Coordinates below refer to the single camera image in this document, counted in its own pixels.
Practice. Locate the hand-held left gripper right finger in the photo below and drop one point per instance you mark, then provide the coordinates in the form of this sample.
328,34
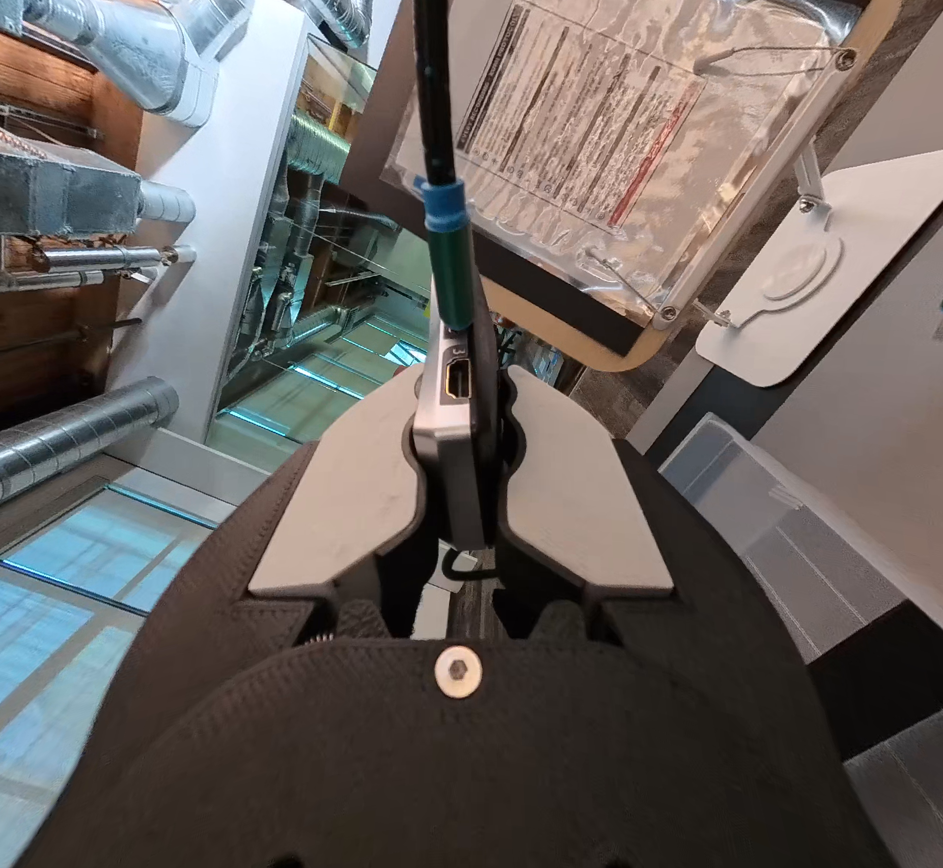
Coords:
582,499

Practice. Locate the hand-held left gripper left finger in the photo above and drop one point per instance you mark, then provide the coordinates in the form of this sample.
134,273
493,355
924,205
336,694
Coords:
346,499

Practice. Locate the grey hdmi hub adapter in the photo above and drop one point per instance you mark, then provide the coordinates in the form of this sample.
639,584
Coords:
457,470

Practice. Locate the clear plastic bin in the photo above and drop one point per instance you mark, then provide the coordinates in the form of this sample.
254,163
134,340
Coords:
810,551

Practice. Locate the wooden framed instruction board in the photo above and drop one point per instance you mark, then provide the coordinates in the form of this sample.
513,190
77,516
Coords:
589,109

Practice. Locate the silver rectangular duct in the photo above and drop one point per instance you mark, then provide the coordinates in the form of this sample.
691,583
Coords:
66,194

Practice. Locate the silver tapered duct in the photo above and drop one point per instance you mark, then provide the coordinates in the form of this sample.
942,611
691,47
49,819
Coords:
132,43

